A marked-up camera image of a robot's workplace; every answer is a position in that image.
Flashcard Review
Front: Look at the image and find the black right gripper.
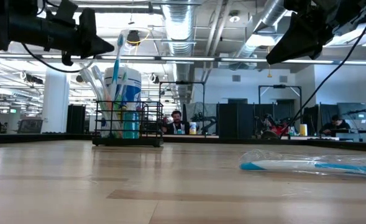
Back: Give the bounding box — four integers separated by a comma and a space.
265, 0, 366, 65

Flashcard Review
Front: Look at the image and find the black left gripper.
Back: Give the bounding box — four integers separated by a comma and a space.
8, 0, 115, 67

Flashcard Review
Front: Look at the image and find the white teal toothbrush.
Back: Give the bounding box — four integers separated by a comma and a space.
79, 68, 115, 138

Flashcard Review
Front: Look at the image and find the green white toothbrush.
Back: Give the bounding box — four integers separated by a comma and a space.
119, 70, 129, 111

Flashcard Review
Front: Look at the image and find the teal mouthwash bottle white cap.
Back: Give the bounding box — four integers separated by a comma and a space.
122, 105, 140, 140

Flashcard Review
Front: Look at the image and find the black wire caddy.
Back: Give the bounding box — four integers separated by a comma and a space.
91, 100, 165, 147

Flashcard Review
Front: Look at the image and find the white blue wipes canister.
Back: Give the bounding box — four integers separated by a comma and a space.
104, 67, 142, 138

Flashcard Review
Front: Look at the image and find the white building column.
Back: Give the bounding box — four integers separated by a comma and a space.
41, 62, 71, 134

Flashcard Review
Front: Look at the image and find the black cabinet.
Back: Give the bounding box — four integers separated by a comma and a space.
66, 104, 87, 134

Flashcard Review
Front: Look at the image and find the grey computer monitor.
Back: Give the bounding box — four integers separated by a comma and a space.
336, 101, 366, 125

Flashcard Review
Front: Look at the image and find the person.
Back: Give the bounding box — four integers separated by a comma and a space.
255, 113, 291, 138
319, 114, 351, 136
165, 110, 190, 135

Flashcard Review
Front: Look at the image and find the long ceiling strip light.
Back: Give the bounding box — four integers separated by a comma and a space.
0, 53, 366, 65

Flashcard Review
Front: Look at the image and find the grey chair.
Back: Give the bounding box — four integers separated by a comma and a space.
17, 118, 43, 134

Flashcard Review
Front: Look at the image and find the black partition panel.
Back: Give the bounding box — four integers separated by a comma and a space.
216, 102, 255, 139

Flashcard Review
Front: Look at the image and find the grey cloth cover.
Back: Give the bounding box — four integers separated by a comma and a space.
187, 101, 218, 125

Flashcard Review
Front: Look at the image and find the silver slanted ventilation duct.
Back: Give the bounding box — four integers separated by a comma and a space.
235, 0, 288, 60

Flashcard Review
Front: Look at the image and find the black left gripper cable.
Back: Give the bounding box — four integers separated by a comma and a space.
20, 42, 96, 74

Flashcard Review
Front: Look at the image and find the black ceiling device yellow cable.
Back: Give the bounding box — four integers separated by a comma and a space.
123, 27, 152, 52

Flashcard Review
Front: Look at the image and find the yellow hanging cord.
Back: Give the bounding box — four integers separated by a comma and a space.
266, 45, 273, 78

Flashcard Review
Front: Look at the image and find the black rig frame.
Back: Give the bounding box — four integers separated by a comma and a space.
159, 80, 206, 138
257, 84, 303, 138

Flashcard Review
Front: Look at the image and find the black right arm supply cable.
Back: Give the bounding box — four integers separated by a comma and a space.
278, 2, 366, 138

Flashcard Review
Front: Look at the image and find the black aluminium table frame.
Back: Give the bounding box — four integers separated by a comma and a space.
0, 132, 366, 152

